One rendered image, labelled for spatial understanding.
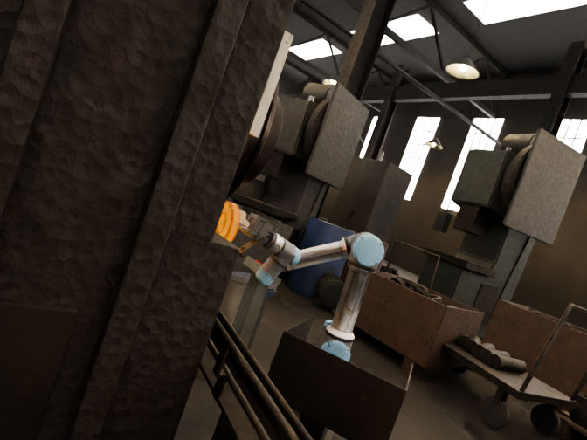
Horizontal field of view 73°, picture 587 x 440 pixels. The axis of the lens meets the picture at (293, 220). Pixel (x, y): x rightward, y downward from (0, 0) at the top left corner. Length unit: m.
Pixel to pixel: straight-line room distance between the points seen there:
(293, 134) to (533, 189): 3.23
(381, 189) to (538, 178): 2.02
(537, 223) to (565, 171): 0.80
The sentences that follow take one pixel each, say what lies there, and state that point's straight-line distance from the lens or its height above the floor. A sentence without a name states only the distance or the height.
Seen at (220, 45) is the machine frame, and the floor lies 1.15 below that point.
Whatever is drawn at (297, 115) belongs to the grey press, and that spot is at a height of 1.95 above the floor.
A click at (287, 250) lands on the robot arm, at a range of 1.54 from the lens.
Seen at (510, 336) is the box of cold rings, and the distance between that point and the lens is 4.75.
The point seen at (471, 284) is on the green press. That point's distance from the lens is 6.14.
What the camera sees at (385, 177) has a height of 1.77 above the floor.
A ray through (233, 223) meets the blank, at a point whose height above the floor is 0.84.
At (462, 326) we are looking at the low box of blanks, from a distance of 3.66.
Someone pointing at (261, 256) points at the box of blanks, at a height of 0.39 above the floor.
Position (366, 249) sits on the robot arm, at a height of 0.90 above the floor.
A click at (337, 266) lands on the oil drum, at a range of 4.65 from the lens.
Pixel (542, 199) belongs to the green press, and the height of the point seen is 2.12.
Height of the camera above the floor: 0.98
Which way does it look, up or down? 2 degrees down
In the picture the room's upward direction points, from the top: 20 degrees clockwise
